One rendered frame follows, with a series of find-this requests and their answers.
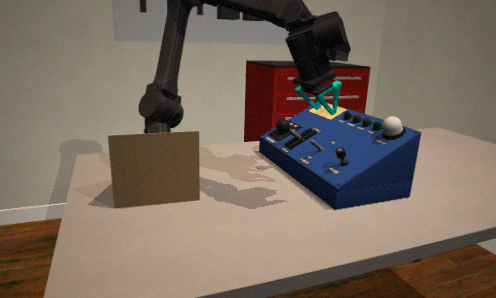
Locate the blue control panel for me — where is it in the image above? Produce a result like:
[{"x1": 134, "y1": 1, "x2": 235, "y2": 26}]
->
[{"x1": 259, "y1": 105, "x2": 421, "y2": 210}]

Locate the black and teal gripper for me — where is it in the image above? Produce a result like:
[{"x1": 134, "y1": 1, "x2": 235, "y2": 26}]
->
[{"x1": 293, "y1": 50, "x2": 341, "y2": 116}]

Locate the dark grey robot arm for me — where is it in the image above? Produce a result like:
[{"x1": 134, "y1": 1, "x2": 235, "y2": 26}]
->
[{"x1": 138, "y1": 0, "x2": 350, "y2": 134}]

